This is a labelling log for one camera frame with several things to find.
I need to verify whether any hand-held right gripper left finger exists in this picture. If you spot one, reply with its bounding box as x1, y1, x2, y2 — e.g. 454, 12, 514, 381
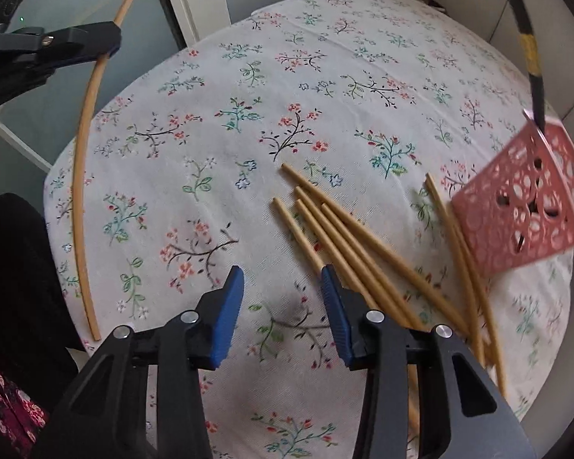
31, 264, 246, 459

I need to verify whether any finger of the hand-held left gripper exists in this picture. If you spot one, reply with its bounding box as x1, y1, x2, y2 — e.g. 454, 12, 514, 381
0, 20, 123, 112

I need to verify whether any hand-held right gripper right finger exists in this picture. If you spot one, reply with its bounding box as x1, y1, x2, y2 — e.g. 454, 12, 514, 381
320, 263, 539, 459

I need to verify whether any group of bamboo chopsticks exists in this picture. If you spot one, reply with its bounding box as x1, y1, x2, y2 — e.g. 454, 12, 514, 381
272, 163, 508, 433

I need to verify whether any single bamboo chopstick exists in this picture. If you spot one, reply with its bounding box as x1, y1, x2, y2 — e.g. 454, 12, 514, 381
72, 0, 147, 341

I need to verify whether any pink perforated chopstick holder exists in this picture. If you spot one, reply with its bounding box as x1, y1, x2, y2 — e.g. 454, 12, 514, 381
450, 109, 574, 277

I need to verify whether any floral tablecloth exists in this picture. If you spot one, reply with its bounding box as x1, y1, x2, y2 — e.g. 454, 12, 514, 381
43, 0, 574, 459

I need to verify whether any black cloth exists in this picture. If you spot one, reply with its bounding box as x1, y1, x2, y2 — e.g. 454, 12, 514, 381
0, 194, 84, 393

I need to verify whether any dark red floral cloth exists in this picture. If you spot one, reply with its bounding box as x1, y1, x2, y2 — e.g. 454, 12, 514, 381
0, 339, 49, 459

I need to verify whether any black chopstick with yellow band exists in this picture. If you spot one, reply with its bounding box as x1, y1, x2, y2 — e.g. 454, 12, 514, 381
503, 0, 548, 135

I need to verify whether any white door frame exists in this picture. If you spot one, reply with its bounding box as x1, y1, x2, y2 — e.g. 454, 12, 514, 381
148, 0, 230, 49

